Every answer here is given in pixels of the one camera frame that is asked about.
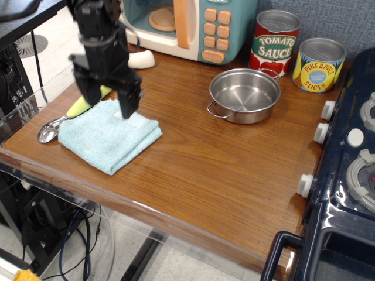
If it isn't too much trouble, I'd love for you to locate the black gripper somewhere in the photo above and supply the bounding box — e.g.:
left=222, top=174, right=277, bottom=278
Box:
left=70, top=20, right=144, bottom=119

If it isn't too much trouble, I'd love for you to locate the light blue towel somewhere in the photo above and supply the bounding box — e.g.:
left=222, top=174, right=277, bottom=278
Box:
left=58, top=100, right=162, bottom=176

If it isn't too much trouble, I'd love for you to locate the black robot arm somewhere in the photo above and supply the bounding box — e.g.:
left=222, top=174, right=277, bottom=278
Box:
left=67, top=1, right=142, bottom=119

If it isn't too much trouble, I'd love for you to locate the white brown plush toy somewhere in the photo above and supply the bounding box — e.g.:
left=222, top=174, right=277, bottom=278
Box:
left=128, top=50, right=155, bottom=70

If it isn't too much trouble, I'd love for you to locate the toy microwave teal cream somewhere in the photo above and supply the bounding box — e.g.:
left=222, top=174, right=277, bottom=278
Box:
left=122, top=0, right=257, bottom=65

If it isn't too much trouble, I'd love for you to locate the small steel pot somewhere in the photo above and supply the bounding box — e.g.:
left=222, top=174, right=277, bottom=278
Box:
left=207, top=68, right=281, bottom=125

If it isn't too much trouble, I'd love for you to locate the tomato sauce can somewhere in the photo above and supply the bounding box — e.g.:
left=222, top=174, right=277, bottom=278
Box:
left=248, top=9, right=301, bottom=78

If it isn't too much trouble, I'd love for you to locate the yellow sponge corner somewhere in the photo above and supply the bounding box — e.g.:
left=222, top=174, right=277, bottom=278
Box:
left=13, top=269, right=40, bottom=281

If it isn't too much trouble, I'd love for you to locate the pineapple slices can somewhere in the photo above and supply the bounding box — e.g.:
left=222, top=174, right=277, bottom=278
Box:
left=292, top=37, right=347, bottom=94

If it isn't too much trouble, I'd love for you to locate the white stove knob middle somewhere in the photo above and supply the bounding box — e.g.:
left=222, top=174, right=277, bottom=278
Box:
left=313, top=123, right=329, bottom=145

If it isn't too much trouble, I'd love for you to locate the white stove knob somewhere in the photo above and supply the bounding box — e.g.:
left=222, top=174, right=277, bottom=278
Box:
left=297, top=174, right=314, bottom=198
left=321, top=101, right=336, bottom=121
left=313, top=123, right=329, bottom=145

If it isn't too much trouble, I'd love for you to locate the white stove knob bottom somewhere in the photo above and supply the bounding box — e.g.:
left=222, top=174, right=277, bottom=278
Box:
left=297, top=174, right=314, bottom=198

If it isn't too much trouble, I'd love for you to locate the white stove knob top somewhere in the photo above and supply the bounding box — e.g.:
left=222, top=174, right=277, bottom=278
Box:
left=321, top=101, right=336, bottom=121

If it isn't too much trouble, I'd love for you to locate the dark blue toy stove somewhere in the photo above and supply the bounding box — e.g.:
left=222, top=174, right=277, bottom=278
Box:
left=261, top=49, right=374, bottom=280

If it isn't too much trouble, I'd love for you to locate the spoon with green handle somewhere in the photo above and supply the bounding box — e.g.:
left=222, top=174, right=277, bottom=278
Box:
left=37, top=85, right=114, bottom=145

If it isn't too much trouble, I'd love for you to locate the black cable under table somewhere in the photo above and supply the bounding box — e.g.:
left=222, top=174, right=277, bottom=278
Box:
left=40, top=204, right=103, bottom=281

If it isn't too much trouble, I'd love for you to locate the blue cable under table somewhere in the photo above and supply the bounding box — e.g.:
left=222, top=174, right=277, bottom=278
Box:
left=58, top=209, right=91, bottom=281

